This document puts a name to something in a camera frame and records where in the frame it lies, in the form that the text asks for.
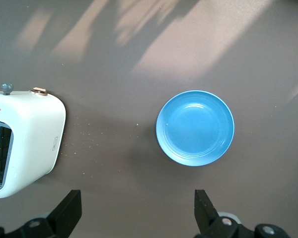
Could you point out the blue plate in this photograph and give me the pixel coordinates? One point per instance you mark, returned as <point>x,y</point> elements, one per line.
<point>195,129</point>

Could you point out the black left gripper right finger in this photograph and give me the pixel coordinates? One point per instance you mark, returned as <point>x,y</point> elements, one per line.
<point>207,220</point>

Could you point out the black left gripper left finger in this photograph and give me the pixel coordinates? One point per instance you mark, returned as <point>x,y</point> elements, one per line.
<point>60,215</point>

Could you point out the white toaster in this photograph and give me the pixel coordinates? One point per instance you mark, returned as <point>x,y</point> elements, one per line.
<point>34,138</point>

